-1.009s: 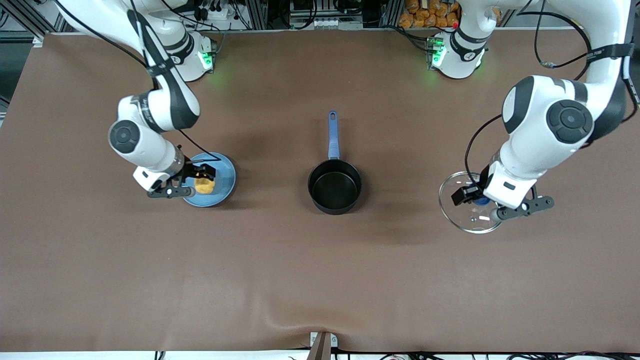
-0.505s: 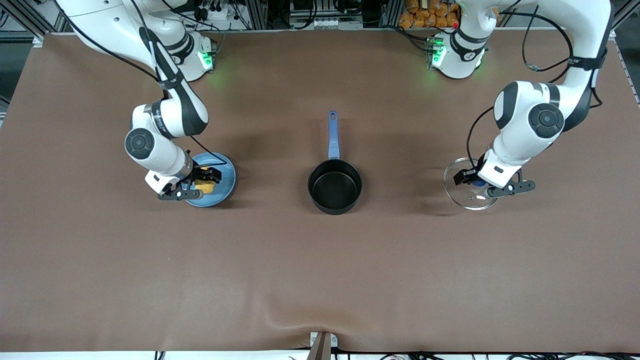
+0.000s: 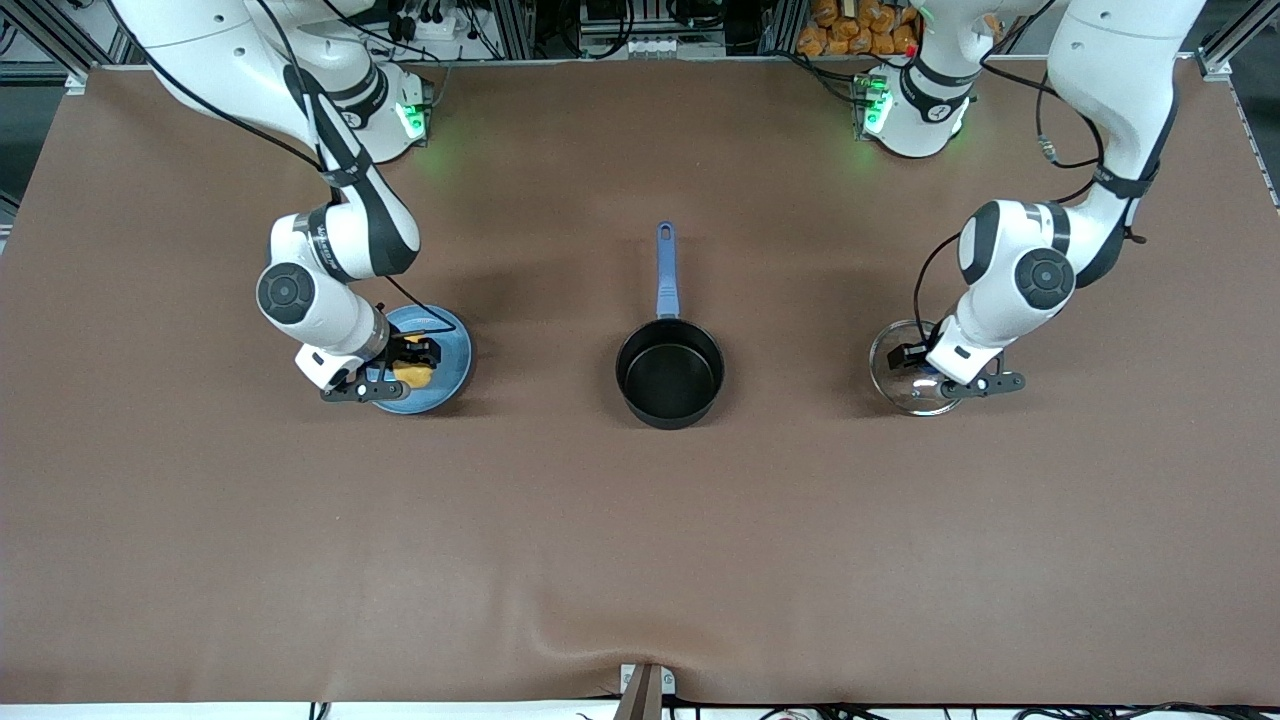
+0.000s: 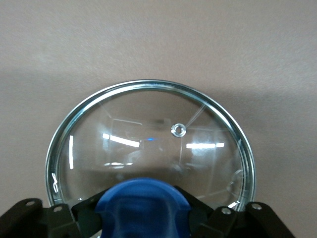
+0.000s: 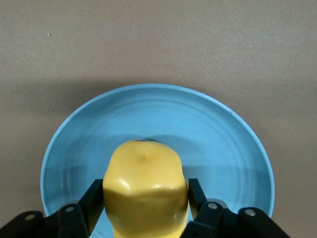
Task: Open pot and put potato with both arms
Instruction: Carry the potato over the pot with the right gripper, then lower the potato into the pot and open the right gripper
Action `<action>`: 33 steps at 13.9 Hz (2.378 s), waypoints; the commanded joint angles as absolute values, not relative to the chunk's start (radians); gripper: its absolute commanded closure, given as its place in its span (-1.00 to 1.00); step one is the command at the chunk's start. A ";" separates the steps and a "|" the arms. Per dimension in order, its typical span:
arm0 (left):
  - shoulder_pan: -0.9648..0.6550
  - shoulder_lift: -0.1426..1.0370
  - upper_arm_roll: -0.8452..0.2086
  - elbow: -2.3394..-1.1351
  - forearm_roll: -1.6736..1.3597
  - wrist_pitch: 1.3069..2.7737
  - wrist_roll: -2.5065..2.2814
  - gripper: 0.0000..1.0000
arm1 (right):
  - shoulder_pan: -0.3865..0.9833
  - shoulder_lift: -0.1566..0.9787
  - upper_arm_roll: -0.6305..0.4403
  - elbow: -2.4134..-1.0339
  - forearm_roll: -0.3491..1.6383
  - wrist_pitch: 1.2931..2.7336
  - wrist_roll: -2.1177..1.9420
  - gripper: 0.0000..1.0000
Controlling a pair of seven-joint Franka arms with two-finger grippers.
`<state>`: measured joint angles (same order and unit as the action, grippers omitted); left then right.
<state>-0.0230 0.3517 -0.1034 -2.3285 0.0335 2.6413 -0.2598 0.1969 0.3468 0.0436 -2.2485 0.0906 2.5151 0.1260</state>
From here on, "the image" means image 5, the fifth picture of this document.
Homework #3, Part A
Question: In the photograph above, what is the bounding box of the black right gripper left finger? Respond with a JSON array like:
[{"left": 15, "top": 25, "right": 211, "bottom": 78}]
[{"left": 58, "top": 178, "right": 106, "bottom": 238}]

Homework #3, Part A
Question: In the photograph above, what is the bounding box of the brown table cover mat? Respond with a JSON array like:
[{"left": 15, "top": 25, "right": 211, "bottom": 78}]
[{"left": 0, "top": 0, "right": 317, "bottom": 238}]

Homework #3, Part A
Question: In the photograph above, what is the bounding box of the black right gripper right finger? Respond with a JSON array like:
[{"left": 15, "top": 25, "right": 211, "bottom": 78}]
[{"left": 184, "top": 178, "right": 225, "bottom": 238}]

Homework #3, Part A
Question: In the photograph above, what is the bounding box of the light blue plate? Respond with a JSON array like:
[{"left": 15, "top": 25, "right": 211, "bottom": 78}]
[{"left": 41, "top": 83, "right": 276, "bottom": 238}]

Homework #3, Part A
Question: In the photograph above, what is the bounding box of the yellow potato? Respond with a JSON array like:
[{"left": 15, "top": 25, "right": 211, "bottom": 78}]
[{"left": 103, "top": 139, "right": 190, "bottom": 238}]

